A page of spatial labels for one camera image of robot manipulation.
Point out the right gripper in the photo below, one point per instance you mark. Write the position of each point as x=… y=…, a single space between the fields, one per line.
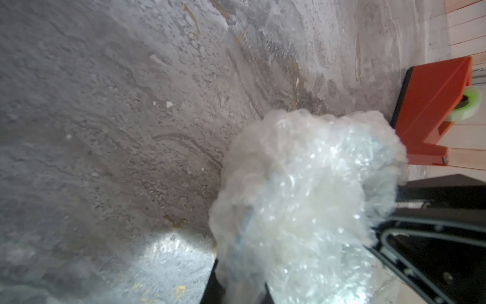
x=438 y=250

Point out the clear bubble wrap sheet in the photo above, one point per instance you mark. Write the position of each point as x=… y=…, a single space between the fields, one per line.
x=299 y=199

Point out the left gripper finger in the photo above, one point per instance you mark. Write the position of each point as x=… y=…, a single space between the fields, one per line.
x=214 y=292

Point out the red tape dispenser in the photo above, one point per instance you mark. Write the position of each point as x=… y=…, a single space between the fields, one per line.
x=429 y=94

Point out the green tape roll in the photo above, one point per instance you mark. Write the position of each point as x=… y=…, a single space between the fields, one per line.
x=467 y=107

